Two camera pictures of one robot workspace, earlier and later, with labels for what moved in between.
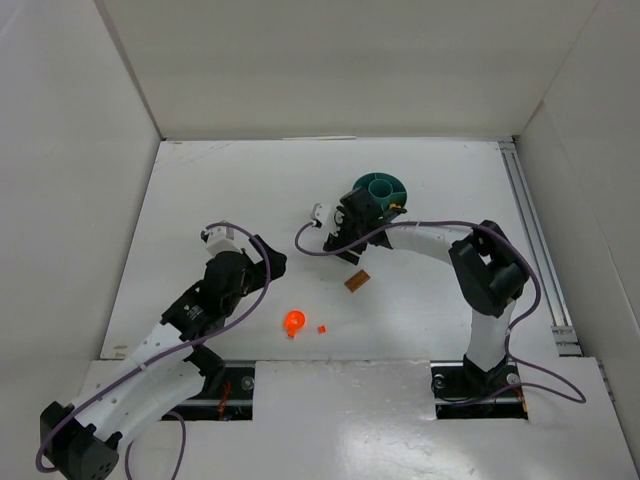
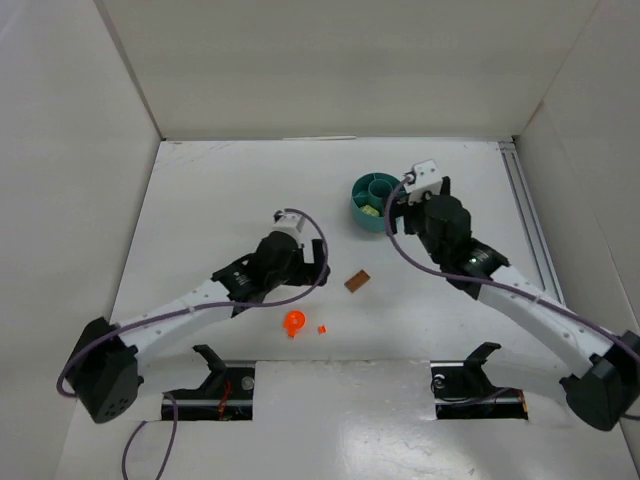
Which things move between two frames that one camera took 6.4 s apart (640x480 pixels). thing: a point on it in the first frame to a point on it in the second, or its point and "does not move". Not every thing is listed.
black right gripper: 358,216 to 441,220
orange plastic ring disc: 294,319 does not move
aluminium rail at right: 566,335 does not move
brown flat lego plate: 357,281 does not move
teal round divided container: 385,188 does not move
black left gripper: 255,267 to 308,261
